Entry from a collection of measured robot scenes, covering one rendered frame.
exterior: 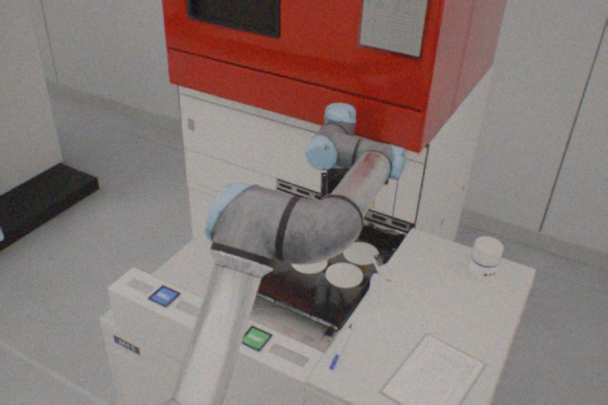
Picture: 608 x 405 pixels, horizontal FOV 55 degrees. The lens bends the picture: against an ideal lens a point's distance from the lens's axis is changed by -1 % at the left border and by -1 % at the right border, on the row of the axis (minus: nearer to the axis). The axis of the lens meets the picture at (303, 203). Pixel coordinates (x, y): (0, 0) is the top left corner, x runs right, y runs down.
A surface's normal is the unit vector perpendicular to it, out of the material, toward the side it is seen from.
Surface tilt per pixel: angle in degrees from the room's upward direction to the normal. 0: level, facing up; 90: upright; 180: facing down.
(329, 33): 90
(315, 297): 0
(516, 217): 90
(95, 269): 0
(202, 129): 90
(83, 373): 0
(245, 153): 90
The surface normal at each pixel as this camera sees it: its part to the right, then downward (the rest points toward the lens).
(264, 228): -0.28, 0.05
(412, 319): 0.04, -0.82
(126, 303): -0.49, 0.48
